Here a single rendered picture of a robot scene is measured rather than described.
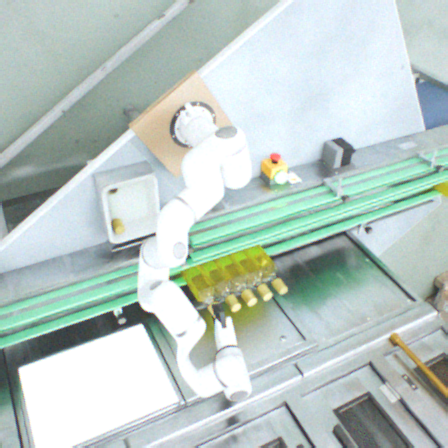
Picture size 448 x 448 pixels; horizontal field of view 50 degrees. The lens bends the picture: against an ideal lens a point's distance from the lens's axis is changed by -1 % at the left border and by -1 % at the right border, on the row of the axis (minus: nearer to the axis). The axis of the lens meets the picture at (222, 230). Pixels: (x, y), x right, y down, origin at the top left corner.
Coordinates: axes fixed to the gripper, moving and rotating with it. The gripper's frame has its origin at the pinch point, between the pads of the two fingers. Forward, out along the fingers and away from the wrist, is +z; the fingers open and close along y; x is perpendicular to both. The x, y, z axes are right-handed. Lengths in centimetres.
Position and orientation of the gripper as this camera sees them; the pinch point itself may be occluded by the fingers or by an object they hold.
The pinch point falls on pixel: (217, 313)
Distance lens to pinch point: 151.2
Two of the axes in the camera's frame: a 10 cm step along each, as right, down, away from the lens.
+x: -9.8, 1.3, -1.7
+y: 0.1, -7.6, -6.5
